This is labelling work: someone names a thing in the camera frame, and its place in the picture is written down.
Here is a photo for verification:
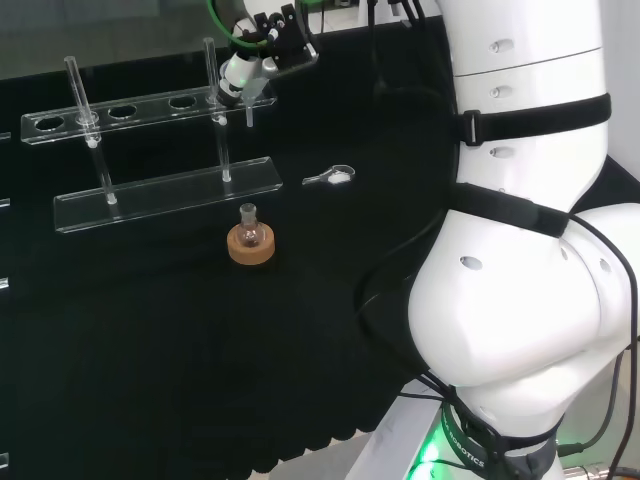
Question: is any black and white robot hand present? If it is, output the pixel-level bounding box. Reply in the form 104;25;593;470
215;3;320;109

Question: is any translucent plastic funnel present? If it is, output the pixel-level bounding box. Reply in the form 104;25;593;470
242;74;277;128

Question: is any glass weighing funnel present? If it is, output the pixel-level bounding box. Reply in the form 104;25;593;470
301;163;357;188

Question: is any clear acrylic funnel stand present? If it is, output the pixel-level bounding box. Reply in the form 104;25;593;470
20;37;284;235

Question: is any pale board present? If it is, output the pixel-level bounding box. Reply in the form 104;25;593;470
0;0;307;81

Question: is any small round-bottom glass flask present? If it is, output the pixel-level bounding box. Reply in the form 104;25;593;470
238;202;263;249

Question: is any black bench cloth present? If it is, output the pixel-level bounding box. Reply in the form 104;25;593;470
0;22;640;474

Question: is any green cable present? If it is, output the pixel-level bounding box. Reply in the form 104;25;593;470
208;0;271;50

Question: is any cork ring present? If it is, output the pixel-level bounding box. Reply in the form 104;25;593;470
227;223;277;265

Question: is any black base cable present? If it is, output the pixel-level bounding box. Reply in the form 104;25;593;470
555;349;627;457

